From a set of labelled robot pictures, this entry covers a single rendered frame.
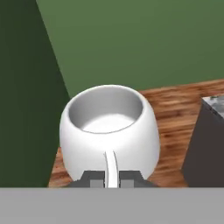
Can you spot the dark counter with marble top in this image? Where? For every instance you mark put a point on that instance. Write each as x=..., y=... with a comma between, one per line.
x=204, y=151

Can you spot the white round mug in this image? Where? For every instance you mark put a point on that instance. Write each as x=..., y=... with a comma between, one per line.
x=110, y=145

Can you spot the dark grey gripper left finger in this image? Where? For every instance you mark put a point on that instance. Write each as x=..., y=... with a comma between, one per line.
x=92, y=176

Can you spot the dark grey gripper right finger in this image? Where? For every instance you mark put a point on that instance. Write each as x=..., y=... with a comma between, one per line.
x=131, y=176

